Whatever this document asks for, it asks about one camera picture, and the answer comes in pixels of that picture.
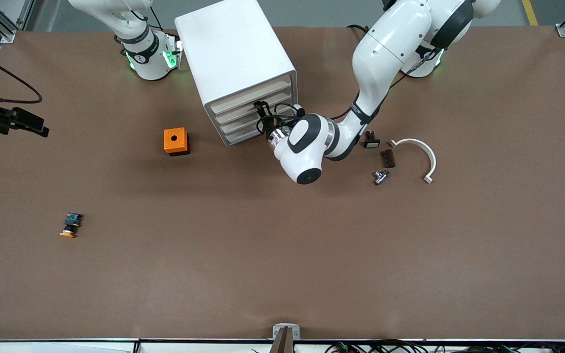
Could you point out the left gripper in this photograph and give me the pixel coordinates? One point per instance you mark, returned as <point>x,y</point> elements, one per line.
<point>268,126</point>

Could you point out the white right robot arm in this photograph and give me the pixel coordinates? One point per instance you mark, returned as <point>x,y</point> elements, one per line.
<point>150,59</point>

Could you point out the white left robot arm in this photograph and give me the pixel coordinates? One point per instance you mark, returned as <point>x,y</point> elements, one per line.
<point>390,44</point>

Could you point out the yellow push button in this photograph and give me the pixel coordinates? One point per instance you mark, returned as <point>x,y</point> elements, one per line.
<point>71,223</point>

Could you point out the brown table cover sheet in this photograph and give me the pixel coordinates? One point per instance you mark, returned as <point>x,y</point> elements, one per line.
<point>282,245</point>

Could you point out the brown terminal block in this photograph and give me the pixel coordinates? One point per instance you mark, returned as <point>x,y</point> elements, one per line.
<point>388,159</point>

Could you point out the white curved plastic clip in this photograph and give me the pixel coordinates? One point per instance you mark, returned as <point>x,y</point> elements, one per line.
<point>429,157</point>

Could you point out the orange button enclosure box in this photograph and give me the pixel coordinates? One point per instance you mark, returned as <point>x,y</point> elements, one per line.
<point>174,139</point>

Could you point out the black white rectangular switch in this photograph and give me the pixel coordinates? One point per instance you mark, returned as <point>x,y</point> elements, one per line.
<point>372,143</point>

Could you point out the silver key switch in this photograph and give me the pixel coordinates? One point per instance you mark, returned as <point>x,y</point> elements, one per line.
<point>380,177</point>

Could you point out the grey metal bracket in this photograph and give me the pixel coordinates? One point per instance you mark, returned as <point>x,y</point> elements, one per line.
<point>295,332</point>

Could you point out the brown wedge post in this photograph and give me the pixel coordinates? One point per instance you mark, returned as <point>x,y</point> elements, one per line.
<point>282,343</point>

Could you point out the white table edge rail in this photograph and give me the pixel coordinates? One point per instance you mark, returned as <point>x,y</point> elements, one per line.
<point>66,347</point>

